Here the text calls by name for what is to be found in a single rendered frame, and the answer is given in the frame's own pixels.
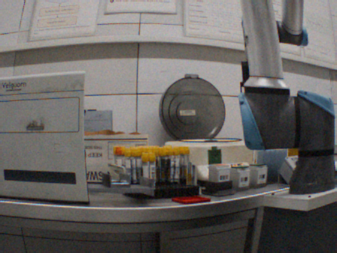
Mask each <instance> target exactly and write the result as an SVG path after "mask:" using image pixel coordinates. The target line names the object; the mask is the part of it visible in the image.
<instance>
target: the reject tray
mask: <svg viewBox="0 0 337 253"><path fill-rule="evenodd" d="M210 201H211V198H205V197H200V196H198V197H177V198H172V202H177V203H182V204H184V205H187V204H191V203H206V202H210Z"/></svg>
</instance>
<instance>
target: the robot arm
mask: <svg viewBox="0 0 337 253"><path fill-rule="evenodd" d="M240 5H241V14H242V17H241V26H242V32H243V39H244V51H245V58H246V60H247V61H245V62H243V61H241V72H242V82H240V89H241V88H242V87H244V93H242V92H241V93H240V94H238V99H239V105H240V111H241V121H242V126H243V132H244V133H243V137H244V144H245V145H246V147H247V148H248V149H250V150H253V151H257V150H263V151H266V150H272V149H287V148H298V149H299V152H298V160H297V163H296V168H295V171H294V173H293V177H292V179H291V182H290V189H289V194H292V195H293V194H294V195H300V194H301V195H303V194H305V195H307V194H315V193H318V194H319V193H320V192H325V191H330V190H333V189H335V188H336V187H337V175H336V169H335V160H334V148H335V109H334V103H333V100H332V99H331V98H330V97H328V96H325V95H321V94H318V93H314V92H309V91H304V90H298V91H297V96H291V95H290V87H289V86H288V85H287V84H286V82H285V81H284V75H283V67H282V60H281V49H280V44H279V43H285V44H292V45H296V46H305V47H306V46H308V33H307V29H306V27H305V26H303V12H304V0H281V21H277V20H275V12H274V8H273V4H272V0H240Z"/></svg>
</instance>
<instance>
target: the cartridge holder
mask: <svg viewBox="0 0 337 253"><path fill-rule="evenodd" d="M235 191H236V189H234V188H232V181H231V180H230V181H224V182H215V181H205V188H202V192H201V194H210V195H212V196H213V195H216V197H221V196H223V195H232V194H235Z"/></svg>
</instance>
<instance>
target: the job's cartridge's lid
mask: <svg viewBox="0 0 337 253"><path fill-rule="evenodd" d="M221 157H222V150H221V148H217V146H211V150H208V165H214V164H221V163H222V161H221Z"/></svg>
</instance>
